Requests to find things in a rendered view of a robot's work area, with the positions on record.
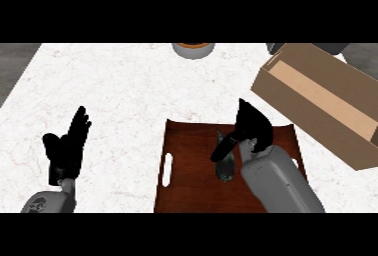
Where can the brown cardboard box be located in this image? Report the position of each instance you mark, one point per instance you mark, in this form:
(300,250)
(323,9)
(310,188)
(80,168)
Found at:
(319,100)

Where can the dark brown wooden tray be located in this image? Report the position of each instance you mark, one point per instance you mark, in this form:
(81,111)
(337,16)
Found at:
(196,173)

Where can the grey pot with orange rim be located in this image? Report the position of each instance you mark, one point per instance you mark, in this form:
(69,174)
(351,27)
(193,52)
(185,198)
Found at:
(193,50)

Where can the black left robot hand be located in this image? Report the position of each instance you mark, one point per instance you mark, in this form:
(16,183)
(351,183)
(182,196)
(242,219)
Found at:
(68,146)

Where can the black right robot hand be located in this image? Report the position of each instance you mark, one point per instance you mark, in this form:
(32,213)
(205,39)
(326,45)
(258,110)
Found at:
(251,126)

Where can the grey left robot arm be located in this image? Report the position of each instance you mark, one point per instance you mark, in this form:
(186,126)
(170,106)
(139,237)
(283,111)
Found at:
(52,199)

